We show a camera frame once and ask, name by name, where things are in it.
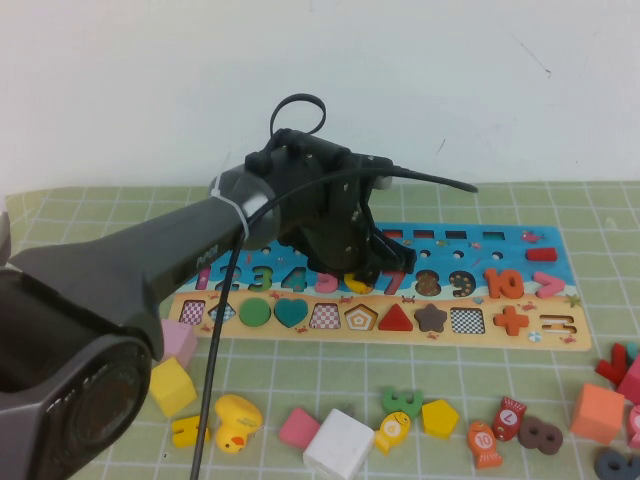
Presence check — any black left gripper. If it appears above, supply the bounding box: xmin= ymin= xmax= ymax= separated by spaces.
xmin=244 ymin=128 xmax=417 ymax=282

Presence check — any yellow number six piece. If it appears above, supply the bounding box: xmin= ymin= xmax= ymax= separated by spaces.
xmin=344 ymin=272 xmax=376 ymax=295

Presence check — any red triangle shape piece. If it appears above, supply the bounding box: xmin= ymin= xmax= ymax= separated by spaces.
xmin=377 ymin=303 xmax=415 ymax=332

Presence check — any pink number five piece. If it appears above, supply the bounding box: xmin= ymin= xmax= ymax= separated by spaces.
xmin=315 ymin=270 xmax=344 ymax=295

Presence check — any brown star shape piece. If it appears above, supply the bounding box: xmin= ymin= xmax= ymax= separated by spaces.
xmin=413 ymin=303 xmax=449 ymax=333

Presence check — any blue wooden number puzzle board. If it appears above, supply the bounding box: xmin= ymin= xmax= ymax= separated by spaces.
xmin=168 ymin=219 xmax=593 ymax=353

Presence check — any teal heart shape piece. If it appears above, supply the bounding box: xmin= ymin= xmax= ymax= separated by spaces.
xmin=273 ymin=298 xmax=309 ymax=329

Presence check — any orange number ten piece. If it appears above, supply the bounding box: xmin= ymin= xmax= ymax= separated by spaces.
xmin=482 ymin=268 xmax=525 ymax=300

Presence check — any green number three piece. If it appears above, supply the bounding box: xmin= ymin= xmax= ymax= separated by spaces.
xmin=382 ymin=385 xmax=424 ymax=419

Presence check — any orange plus sign piece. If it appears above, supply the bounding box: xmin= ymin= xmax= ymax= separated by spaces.
xmin=492 ymin=305 xmax=530 ymax=337

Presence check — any green circle shape piece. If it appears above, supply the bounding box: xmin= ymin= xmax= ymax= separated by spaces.
xmin=238 ymin=297 xmax=273 ymax=327

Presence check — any yellow pentagon shape piece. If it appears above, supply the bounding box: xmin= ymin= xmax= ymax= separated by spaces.
xmin=421 ymin=398 xmax=460 ymax=440

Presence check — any yellow fish piece six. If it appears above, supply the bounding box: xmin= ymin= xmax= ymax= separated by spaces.
xmin=373 ymin=410 xmax=412 ymax=455

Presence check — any pink greater-than sign piece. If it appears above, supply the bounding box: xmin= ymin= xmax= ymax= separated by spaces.
xmin=531 ymin=271 xmax=566 ymax=299

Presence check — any pink quadrilateral shape piece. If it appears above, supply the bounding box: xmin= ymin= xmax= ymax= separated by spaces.
xmin=278 ymin=406 xmax=322 ymax=449

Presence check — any red fish piece seven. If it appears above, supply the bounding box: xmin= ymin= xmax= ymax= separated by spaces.
xmin=491 ymin=396 xmax=527 ymax=442

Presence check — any orange fish piece ten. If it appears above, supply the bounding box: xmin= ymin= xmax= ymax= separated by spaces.
xmin=467 ymin=420 xmax=503 ymax=470

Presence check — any brown number eight piece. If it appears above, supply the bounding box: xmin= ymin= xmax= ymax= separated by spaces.
xmin=517 ymin=414 xmax=564 ymax=455

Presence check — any red less-than sign piece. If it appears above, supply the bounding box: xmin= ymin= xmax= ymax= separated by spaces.
xmin=594 ymin=342 xmax=632 ymax=386

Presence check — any yellow equals sign piece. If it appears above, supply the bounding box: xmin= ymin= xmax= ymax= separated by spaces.
xmin=171 ymin=413 xmax=211 ymax=448

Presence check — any dark grey number nine piece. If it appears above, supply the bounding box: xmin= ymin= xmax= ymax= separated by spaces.
xmin=593 ymin=448 xmax=640 ymax=480

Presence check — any green checked tablecloth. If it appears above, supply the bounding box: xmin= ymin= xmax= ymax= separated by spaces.
xmin=0 ymin=182 xmax=640 ymax=480

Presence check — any white wooden cube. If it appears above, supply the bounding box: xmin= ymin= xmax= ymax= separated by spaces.
xmin=302 ymin=408 xmax=376 ymax=480

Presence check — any yellow rubber duck toy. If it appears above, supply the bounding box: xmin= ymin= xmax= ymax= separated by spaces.
xmin=214 ymin=393 xmax=264 ymax=455

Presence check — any light pink wooden cube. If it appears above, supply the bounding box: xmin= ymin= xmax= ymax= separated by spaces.
xmin=159 ymin=319 xmax=200 ymax=370

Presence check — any yellow wooden cube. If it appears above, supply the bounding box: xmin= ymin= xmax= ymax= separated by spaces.
xmin=148 ymin=356 xmax=198 ymax=419

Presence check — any orange wooden cube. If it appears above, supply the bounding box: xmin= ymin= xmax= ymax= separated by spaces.
xmin=569 ymin=383 xmax=626 ymax=446

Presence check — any magenta wooden cube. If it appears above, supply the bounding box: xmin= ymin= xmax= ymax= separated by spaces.
xmin=615 ymin=352 xmax=640 ymax=407

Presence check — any grey object at table edge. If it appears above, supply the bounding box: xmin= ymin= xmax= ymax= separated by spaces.
xmin=0 ymin=209 xmax=12 ymax=265

